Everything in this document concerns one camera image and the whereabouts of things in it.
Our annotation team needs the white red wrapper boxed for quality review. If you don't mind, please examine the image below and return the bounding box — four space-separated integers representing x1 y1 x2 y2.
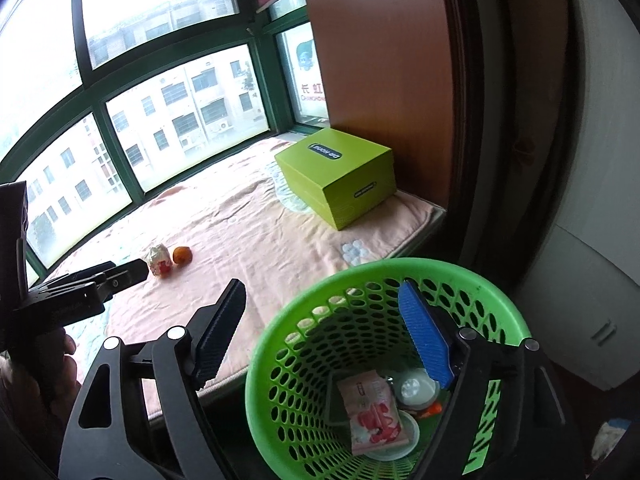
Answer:
145 244 174 278

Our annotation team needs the orange fruit peel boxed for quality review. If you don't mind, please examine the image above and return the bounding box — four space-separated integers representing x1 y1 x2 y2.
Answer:
171 246 193 266

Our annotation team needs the white round plastic lid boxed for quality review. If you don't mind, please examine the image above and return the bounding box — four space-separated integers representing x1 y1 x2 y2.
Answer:
366 407 421 463

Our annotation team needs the clear dome plastic cup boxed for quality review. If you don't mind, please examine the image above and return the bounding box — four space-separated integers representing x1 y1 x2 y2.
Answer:
393 368 440 410

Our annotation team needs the pink snack bag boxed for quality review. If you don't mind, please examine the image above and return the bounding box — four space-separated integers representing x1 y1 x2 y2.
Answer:
337 370 409 456

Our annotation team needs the red snack wrapper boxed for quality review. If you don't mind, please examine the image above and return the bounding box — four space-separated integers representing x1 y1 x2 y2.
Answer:
418 400 442 419

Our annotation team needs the left hand dark sleeve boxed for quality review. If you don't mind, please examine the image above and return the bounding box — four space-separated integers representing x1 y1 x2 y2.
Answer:
1 328 80 442

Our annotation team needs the pink towel blanket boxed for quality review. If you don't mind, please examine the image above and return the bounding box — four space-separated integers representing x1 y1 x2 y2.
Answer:
58 138 445 390

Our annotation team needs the lime green cardboard box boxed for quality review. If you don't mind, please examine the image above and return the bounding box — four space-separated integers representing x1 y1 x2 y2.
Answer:
276 128 397 230

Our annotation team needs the brown wooden cabinet panel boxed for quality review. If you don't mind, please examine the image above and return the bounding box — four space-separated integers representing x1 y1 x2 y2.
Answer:
307 0 454 207

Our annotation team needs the green window frame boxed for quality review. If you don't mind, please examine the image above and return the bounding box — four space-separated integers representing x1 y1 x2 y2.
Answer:
1 0 321 282

